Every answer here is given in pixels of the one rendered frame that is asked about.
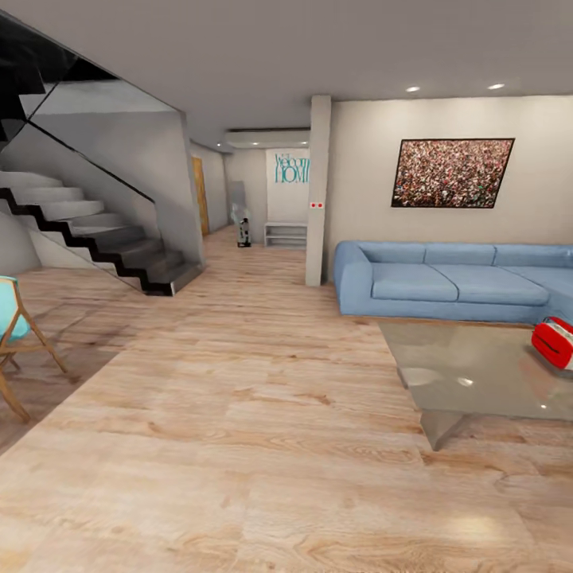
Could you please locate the radio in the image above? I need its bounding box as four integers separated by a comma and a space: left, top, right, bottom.
531, 317, 573, 370

